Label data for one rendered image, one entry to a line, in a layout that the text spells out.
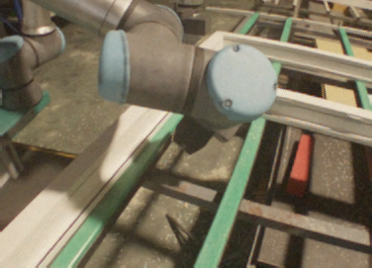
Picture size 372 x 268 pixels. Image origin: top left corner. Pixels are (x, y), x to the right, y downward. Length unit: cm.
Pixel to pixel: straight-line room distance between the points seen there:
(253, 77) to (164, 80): 10
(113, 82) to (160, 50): 6
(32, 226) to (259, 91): 40
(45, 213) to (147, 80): 29
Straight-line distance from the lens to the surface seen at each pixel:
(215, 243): 50
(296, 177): 97
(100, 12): 44
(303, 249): 86
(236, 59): 32
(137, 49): 32
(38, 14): 125
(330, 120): 79
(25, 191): 147
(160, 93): 32
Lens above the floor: 130
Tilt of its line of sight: 37 degrees down
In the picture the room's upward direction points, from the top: straight up
